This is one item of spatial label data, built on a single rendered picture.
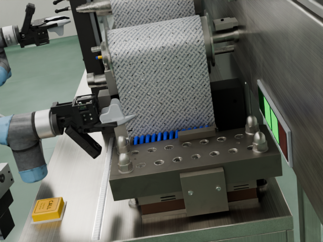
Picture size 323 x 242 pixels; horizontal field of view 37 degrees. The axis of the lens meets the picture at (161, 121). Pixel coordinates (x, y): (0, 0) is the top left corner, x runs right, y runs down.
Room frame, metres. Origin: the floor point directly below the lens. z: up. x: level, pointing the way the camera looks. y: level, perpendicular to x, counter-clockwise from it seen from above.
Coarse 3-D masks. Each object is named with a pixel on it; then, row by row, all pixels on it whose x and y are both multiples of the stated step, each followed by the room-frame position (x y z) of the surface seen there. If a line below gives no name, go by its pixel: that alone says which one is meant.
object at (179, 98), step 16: (128, 80) 1.16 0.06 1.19; (144, 80) 1.16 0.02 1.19; (160, 80) 1.15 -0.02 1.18; (176, 80) 1.15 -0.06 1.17; (192, 80) 1.15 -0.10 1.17; (208, 80) 1.15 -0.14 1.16; (128, 96) 1.16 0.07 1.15; (144, 96) 1.16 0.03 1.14; (160, 96) 1.15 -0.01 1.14; (176, 96) 1.15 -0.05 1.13; (192, 96) 1.15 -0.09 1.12; (208, 96) 1.15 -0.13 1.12; (128, 112) 1.16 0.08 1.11; (144, 112) 1.16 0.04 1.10; (160, 112) 1.15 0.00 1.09; (176, 112) 1.15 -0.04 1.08; (192, 112) 1.15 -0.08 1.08; (208, 112) 1.15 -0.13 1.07; (128, 128) 1.16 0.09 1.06; (144, 128) 1.16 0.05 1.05; (160, 128) 1.15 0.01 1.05; (176, 128) 1.15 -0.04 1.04; (192, 128) 1.15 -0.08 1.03
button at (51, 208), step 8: (40, 200) 1.11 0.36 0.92; (48, 200) 1.10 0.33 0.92; (56, 200) 1.09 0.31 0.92; (40, 208) 1.07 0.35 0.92; (48, 208) 1.06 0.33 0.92; (56, 208) 1.05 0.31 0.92; (32, 216) 1.04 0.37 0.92; (40, 216) 1.04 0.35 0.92; (48, 216) 1.04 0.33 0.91; (56, 216) 1.04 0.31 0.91
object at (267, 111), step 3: (264, 99) 0.86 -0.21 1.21; (264, 102) 0.87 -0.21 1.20; (264, 105) 0.87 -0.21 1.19; (267, 105) 0.84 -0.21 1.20; (267, 108) 0.84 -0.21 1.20; (267, 111) 0.84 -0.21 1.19; (267, 114) 0.85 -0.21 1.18; (267, 117) 0.85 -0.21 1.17; (267, 120) 0.85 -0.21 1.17; (270, 120) 0.82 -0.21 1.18; (270, 123) 0.82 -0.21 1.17; (270, 126) 0.83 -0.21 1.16
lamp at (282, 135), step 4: (280, 128) 0.74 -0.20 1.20; (280, 132) 0.74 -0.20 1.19; (284, 132) 0.71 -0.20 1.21; (280, 136) 0.74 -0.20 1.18; (284, 136) 0.71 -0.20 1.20; (280, 140) 0.74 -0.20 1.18; (284, 140) 0.71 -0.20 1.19; (280, 144) 0.75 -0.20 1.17; (284, 144) 0.71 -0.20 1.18; (284, 148) 0.72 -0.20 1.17; (284, 152) 0.72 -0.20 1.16
